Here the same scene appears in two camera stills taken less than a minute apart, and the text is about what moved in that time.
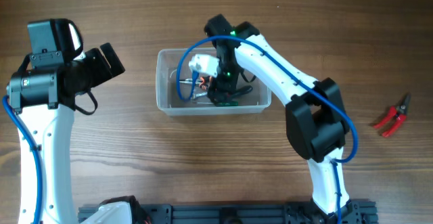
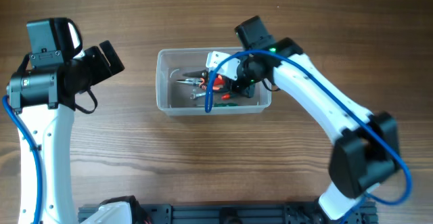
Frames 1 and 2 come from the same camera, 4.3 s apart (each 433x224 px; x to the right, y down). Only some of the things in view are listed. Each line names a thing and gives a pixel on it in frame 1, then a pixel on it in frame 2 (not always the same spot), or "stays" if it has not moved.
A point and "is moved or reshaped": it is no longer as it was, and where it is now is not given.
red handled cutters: x=400 y=112 is moved or reshaped
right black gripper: x=221 y=95 -> x=248 y=88
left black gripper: x=103 y=72 stays
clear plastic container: x=181 y=91 stays
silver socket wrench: x=195 y=95 stays
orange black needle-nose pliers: x=201 y=81 stays
